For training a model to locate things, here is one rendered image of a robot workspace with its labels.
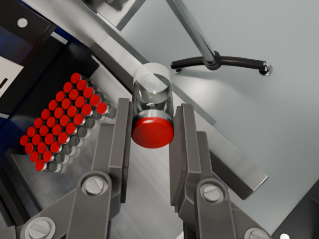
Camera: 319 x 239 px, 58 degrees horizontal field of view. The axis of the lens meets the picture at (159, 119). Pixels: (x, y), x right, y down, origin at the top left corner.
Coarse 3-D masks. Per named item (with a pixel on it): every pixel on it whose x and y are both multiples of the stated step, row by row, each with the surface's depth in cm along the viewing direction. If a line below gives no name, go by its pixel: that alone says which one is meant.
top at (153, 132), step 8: (144, 120) 13; (152, 120) 13; (160, 120) 13; (136, 128) 13; (144, 128) 13; (152, 128) 13; (160, 128) 13; (168, 128) 13; (136, 136) 14; (144, 136) 14; (152, 136) 14; (160, 136) 14; (168, 136) 14; (144, 144) 14; (152, 144) 14; (160, 144) 14
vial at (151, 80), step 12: (144, 72) 15; (156, 72) 15; (168, 72) 16; (144, 84) 15; (156, 84) 15; (168, 84) 15; (132, 96) 15; (144, 96) 14; (156, 96) 14; (168, 96) 14; (144, 108) 14; (156, 108) 14; (168, 108) 14; (168, 120) 13
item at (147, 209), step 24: (96, 72) 57; (120, 96) 54; (168, 144) 47; (24, 168) 56; (72, 168) 55; (144, 168) 48; (168, 168) 46; (48, 192) 56; (144, 192) 47; (168, 192) 46; (120, 216) 48; (144, 216) 46; (168, 216) 45
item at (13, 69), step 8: (0, 56) 46; (0, 64) 47; (8, 64) 48; (16, 64) 49; (0, 72) 48; (8, 72) 49; (16, 72) 50; (0, 80) 49; (8, 80) 50; (0, 96) 51
